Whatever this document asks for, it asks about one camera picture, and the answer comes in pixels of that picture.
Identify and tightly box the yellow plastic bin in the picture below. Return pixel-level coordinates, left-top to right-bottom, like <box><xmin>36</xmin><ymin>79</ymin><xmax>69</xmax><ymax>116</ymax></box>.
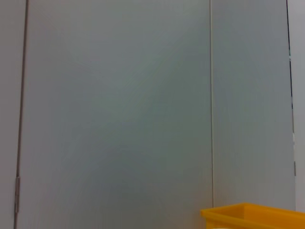
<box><xmin>200</xmin><ymin>202</ymin><xmax>305</xmax><ymax>229</ymax></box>

